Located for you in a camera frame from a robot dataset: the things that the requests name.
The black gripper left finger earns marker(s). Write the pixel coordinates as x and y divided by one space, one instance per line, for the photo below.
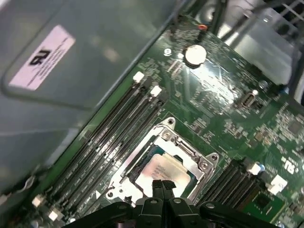
152 213

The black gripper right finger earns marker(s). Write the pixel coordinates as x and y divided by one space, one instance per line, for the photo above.
180 213

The silver square CPU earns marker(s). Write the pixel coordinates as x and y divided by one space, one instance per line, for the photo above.
171 174

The black RAM slot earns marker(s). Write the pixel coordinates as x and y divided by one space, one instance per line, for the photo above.
106 134
114 140
98 127
223 180
253 188
236 188
124 148

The CPU socket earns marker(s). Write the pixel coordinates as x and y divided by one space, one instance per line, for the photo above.
211 159

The square black board chip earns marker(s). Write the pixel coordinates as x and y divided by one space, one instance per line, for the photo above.
263 204

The green motherboard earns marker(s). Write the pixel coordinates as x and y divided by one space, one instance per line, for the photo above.
213 114

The silver board USB port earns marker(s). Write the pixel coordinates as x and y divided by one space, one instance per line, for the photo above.
247 101

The round coin cell battery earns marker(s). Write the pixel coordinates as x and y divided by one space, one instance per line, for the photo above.
194 55

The black open PC case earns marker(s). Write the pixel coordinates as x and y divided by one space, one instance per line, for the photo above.
95 59

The metal drive cage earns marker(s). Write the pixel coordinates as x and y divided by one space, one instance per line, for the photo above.
261 47

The small red board connector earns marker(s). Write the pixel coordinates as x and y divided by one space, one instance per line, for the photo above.
202 27

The white label sticker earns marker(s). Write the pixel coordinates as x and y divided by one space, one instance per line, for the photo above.
42 59

